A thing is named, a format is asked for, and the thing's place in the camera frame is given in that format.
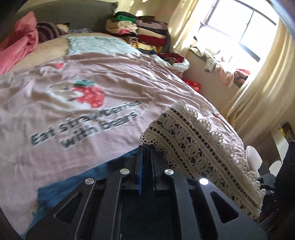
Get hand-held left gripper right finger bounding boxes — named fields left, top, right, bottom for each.
left=149, top=146, right=269, bottom=240

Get purple striped garment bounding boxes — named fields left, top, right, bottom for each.
left=36, top=21, right=70, bottom=43

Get pink fleece blanket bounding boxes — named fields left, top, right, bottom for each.
left=0, top=11, right=39, bottom=75

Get clothes on windowsill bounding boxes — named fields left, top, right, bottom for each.
left=190, top=44, right=251, bottom=88

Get pink strawberry printed duvet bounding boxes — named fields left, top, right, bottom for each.
left=0, top=52, right=245, bottom=231

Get cream curtain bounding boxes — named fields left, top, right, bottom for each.
left=168, top=0, right=295, bottom=148

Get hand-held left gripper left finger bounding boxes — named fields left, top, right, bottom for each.
left=25, top=146, right=145, bottom=240

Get light blue lace cloth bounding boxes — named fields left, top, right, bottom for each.
left=68, top=36, right=141, bottom=56

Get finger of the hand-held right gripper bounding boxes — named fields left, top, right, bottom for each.
left=255, top=174, right=275, bottom=195

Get white rounded object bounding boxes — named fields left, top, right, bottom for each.
left=245, top=145, right=263, bottom=173
left=269, top=160, right=283, bottom=174

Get pile of folded clothes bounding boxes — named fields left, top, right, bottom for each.
left=105, top=11, right=172, bottom=54

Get beige pillow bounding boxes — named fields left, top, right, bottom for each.
left=9, top=35, right=72, bottom=72

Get window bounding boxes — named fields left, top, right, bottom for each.
left=200, top=0, right=278, bottom=64

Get red and white crumpled clothes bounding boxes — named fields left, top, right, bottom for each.
left=152, top=53, right=201, bottom=93

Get grey upholstered headboard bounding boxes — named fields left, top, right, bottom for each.
left=18, top=0, right=120, bottom=40

